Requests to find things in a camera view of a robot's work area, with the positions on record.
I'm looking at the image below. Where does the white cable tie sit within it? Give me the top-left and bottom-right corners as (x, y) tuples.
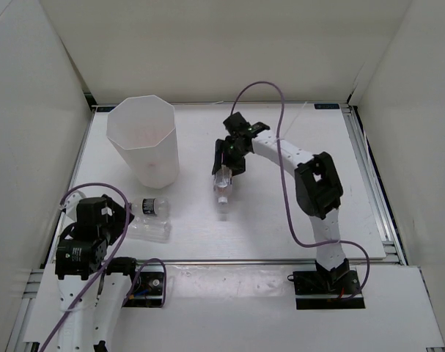
(278, 100), (309, 140)

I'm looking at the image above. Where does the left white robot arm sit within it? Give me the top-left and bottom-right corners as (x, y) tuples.
(52, 191), (141, 351)

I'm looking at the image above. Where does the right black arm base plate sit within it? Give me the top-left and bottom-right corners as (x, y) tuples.
(287, 270), (366, 310)

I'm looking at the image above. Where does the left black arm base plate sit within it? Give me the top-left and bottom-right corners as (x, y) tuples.
(122, 258), (167, 309)

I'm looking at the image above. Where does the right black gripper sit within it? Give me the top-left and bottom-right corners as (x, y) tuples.
(212, 139), (249, 179)

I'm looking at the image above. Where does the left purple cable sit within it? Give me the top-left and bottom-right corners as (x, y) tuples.
(37, 183), (167, 352)

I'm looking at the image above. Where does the clear unlabelled plastic bottle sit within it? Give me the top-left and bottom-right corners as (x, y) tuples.
(127, 216), (172, 243)

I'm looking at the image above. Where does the white octagonal plastic bin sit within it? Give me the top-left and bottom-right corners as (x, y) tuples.
(106, 95), (180, 189)

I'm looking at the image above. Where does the black label plastic bottle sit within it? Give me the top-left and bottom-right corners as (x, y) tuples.
(130, 197), (170, 218)

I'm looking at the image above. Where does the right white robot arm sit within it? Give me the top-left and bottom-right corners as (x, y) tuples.
(212, 112), (350, 293)

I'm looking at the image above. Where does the blue white label plastic bottle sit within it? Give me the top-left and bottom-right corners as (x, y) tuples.
(213, 165), (232, 205)

